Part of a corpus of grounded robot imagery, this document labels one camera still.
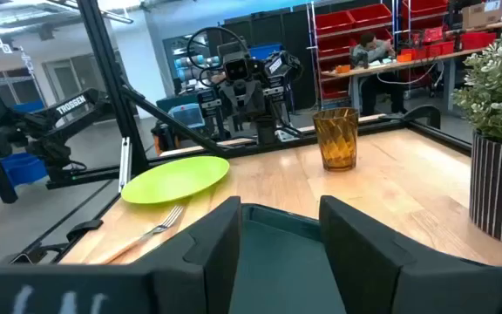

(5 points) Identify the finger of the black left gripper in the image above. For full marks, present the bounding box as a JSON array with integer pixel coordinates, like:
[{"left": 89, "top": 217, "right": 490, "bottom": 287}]
[
  {"left": 248, "top": 93, "right": 268, "bottom": 123},
  {"left": 229, "top": 93, "right": 249, "bottom": 123}
]

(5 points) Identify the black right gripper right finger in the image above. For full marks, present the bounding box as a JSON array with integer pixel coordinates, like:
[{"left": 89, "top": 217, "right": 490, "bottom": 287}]
[{"left": 319, "top": 195, "right": 502, "bottom": 314}]

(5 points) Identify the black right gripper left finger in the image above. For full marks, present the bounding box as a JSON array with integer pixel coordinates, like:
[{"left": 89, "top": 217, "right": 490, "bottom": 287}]
[{"left": 131, "top": 195, "right": 242, "bottom": 314}]

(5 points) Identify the amber faceted glass cup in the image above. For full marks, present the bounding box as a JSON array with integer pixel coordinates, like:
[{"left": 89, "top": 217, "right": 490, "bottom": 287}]
[{"left": 312, "top": 106, "right": 360, "bottom": 173}]

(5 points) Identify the lime green round plate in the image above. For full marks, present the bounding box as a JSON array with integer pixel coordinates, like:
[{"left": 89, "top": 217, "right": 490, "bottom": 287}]
[{"left": 120, "top": 155, "right": 231, "bottom": 206}]

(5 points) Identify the dark green plastic tray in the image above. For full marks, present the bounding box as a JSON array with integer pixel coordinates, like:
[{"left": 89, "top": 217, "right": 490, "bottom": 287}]
[{"left": 227, "top": 203, "right": 349, "bottom": 314}]

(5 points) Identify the blue plastic bin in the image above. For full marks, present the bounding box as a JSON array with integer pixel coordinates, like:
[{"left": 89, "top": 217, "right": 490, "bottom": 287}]
[
  {"left": 248, "top": 42, "right": 284, "bottom": 61},
  {"left": 0, "top": 151, "right": 48, "bottom": 208}
]

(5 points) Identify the black partition panel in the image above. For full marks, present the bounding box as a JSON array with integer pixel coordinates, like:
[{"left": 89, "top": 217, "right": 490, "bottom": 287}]
[{"left": 222, "top": 6, "right": 317, "bottom": 110}]

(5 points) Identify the red bin shelf rack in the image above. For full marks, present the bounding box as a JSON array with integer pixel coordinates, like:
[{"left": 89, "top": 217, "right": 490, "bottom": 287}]
[
  {"left": 401, "top": 0, "right": 500, "bottom": 56},
  {"left": 307, "top": 0, "right": 396, "bottom": 108}
]

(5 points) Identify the person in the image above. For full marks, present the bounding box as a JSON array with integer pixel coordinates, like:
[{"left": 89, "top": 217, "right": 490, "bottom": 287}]
[{"left": 349, "top": 32, "right": 409, "bottom": 117}]

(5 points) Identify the black table clamp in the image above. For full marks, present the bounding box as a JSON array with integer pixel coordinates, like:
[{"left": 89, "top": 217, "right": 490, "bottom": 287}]
[{"left": 65, "top": 218, "right": 105, "bottom": 243}]

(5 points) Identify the plant in striped pot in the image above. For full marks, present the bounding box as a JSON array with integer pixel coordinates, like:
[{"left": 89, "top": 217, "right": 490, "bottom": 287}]
[{"left": 451, "top": 19, "right": 502, "bottom": 252}]

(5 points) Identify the long wooden workbench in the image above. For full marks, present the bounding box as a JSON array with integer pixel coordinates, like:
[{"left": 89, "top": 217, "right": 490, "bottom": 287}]
[{"left": 320, "top": 45, "right": 490, "bottom": 110}]

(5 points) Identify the brown cardboard box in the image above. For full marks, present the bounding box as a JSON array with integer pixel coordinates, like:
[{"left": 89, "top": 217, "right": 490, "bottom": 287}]
[{"left": 461, "top": 0, "right": 502, "bottom": 30}]

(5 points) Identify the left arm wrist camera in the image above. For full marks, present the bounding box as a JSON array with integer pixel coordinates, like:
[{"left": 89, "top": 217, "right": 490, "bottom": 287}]
[{"left": 223, "top": 58, "right": 251, "bottom": 83}]

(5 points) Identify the silver aluminium bracket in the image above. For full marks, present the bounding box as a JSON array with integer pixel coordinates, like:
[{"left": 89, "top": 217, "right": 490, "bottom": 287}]
[{"left": 118, "top": 136, "right": 133, "bottom": 193}]

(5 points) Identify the black aluminium table frame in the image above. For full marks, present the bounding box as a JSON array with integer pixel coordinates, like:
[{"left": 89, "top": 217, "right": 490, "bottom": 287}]
[{"left": 9, "top": 0, "right": 473, "bottom": 266}]

